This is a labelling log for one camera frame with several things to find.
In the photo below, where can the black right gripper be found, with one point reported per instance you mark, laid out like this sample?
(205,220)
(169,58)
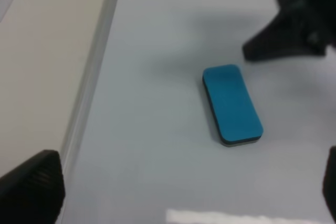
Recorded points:
(301,28)

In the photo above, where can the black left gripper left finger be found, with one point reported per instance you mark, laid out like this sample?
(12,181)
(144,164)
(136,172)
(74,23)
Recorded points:
(34,191)

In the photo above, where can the white whiteboard with aluminium frame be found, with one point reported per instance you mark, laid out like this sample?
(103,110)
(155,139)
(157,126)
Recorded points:
(150,152)

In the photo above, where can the teal whiteboard eraser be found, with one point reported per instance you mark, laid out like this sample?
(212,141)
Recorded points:
(234,113)

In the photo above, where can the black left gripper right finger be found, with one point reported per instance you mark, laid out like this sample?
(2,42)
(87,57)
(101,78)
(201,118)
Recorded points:
(329,183)

